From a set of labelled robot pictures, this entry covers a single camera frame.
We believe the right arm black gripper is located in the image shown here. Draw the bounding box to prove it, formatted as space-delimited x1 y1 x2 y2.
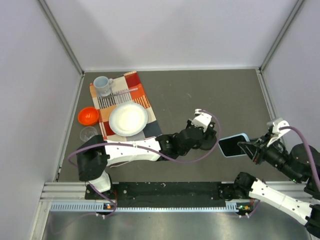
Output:
237 130 301 183

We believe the phone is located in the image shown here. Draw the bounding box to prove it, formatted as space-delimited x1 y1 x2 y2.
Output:
218 133 250 158

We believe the black phone stand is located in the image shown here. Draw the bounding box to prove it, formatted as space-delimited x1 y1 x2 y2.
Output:
199 136 217 151

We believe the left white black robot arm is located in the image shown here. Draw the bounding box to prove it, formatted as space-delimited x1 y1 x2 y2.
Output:
75 120 217 199

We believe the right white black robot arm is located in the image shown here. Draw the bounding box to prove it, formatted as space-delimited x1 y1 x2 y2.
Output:
233 139 320 238

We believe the white paper plate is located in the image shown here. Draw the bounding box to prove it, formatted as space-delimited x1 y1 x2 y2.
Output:
108 102 148 137

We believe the patchwork orange red placemat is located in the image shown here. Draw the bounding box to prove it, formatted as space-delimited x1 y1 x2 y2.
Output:
89 70 163 169

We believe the white ceramic mug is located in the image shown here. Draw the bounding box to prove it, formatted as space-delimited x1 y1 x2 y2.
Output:
93 76 114 97

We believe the clear plastic cup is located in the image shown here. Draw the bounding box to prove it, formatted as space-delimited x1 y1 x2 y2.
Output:
79 126 98 142

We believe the orange plastic bowl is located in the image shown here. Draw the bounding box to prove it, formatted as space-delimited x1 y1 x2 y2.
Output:
77 106 100 126

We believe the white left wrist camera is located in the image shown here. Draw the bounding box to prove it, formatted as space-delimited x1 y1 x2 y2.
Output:
191 109 212 133

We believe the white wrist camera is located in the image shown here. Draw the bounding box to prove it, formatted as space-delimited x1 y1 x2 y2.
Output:
266 117 290 148
191 109 212 133

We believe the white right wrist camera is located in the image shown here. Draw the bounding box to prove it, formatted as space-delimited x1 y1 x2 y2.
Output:
266 117 290 148

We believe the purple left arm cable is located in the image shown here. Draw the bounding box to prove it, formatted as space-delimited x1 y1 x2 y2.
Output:
67 109 221 216

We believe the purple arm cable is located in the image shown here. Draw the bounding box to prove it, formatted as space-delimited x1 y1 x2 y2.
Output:
278 126 320 191
67 109 221 216

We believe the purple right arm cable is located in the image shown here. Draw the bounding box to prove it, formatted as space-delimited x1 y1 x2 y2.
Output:
278 126 320 191

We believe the white slotted cable duct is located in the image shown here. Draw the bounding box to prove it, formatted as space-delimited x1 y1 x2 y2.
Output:
49 199 253 213

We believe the pink handled knife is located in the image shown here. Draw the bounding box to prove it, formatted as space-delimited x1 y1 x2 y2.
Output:
109 87 139 97

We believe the aluminium frame rail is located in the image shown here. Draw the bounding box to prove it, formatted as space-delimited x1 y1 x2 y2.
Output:
40 182 86 202

